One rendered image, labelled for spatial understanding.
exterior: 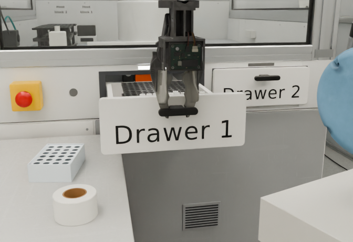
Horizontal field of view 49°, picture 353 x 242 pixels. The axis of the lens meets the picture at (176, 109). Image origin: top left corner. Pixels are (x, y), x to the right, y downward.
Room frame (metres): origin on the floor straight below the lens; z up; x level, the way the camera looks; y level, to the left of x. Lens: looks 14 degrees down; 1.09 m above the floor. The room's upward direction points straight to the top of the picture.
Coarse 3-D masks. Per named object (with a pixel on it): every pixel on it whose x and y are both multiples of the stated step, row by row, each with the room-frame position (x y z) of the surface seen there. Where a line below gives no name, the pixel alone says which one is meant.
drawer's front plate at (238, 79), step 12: (216, 72) 1.08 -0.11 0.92; (228, 72) 1.08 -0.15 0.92; (240, 72) 1.09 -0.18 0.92; (252, 72) 1.10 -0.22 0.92; (264, 72) 1.10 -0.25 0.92; (276, 72) 1.11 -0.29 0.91; (288, 72) 1.12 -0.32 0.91; (300, 72) 1.13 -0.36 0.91; (216, 84) 1.08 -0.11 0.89; (228, 84) 1.08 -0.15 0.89; (240, 84) 1.09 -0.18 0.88; (252, 84) 1.10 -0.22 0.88; (264, 84) 1.10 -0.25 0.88; (276, 84) 1.11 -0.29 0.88; (288, 84) 1.12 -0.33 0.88; (300, 84) 1.13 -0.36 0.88; (252, 96) 1.10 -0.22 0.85; (276, 96) 1.11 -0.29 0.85; (288, 96) 1.12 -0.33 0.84; (300, 96) 1.13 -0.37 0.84
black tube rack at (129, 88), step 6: (126, 84) 1.01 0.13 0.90; (132, 84) 1.01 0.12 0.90; (138, 84) 1.01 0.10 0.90; (144, 84) 1.01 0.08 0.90; (150, 84) 1.01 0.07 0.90; (174, 84) 1.02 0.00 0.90; (180, 84) 1.02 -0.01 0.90; (126, 90) 0.93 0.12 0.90; (132, 90) 0.92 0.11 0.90; (138, 90) 0.93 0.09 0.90; (144, 90) 0.93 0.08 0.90; (150, 90) 0.93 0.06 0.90; (168, 90) 0.93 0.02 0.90; (174, 90) 0.93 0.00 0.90; (180, 90) 0.93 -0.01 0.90; (126, 96) 0.86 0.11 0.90
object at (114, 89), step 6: (108, 84) 1.04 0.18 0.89; (114, 84) 1.06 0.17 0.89; (120, 84) 1.06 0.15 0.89; (108, 90) 0.95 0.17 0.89; (114, 90) 1.06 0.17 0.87; (120, 90) 1.06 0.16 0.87; (204, 90) 0.96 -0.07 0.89; (108, 96) 0.89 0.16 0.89; (114, 96) 1.06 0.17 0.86; (120, 96) 1.06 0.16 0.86
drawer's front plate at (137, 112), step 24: (144, 96) 0.73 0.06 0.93; (216, 96) 0.75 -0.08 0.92; (240, 96) 0.76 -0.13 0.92; (120, 120) 0.71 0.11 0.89; (144, 120) 0.72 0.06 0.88; (168, 120) 0.73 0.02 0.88; (192, 120) 0.74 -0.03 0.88; (216, 120) 0.75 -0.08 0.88; (240, 120) 0.76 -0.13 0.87; (120, 144) 0.71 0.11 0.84; (144, 144) 0.72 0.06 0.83; (168, 144) 0.73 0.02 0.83; (192, 144) 0.74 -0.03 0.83; (216, 144) 0.75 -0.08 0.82; (240, 144) 0.76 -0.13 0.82
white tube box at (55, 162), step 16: (48, 144) 0.83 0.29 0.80; (64, 144) 0.83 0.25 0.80; (80, 144) 0.83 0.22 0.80; (32, 160) 0.73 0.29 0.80; (48, 160) 0.74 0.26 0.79; (64, 160) 0.74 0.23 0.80; (80, 160) 0.79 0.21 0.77; (32, 176) 0.71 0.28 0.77; (48, 176) 0.71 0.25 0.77; (64, 176) 0.71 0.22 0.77
